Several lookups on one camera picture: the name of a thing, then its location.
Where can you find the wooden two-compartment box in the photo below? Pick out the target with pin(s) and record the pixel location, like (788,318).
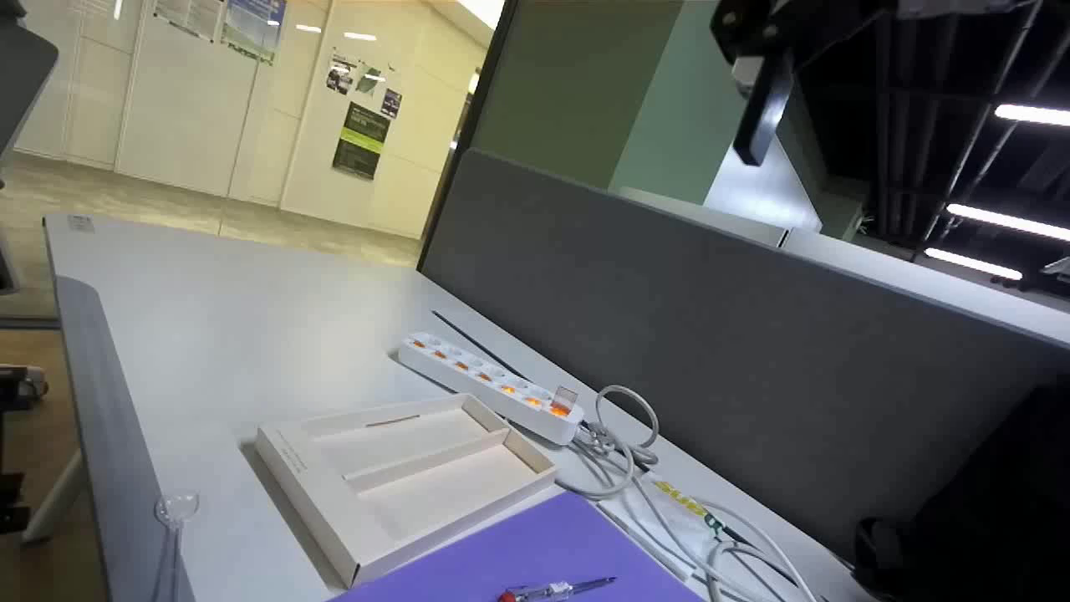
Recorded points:
(422,489)

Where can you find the silver pen with red cap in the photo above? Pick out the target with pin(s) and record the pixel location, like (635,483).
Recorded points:
(557,586)

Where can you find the white power strip orange switches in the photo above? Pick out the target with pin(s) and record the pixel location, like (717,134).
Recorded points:
(481,379)

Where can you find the gray desk partition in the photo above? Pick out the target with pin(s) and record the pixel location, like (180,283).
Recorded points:
(723,335)

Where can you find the green and black poster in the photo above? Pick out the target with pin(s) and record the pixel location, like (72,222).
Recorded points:
(361,137)

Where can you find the purple mat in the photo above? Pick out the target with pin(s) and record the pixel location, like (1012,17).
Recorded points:
(536,552)

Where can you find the clear plastic clamp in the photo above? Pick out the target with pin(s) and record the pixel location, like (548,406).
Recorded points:
(180,506)

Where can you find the ceiling light tube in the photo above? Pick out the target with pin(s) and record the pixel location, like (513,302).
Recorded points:
(971,267)
(1007,222)
(1032,115)

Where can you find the dark monitor back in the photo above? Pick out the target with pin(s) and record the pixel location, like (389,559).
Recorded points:
(22,84)

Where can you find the wall notice papers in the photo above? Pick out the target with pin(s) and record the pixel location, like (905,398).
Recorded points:
(252,26)

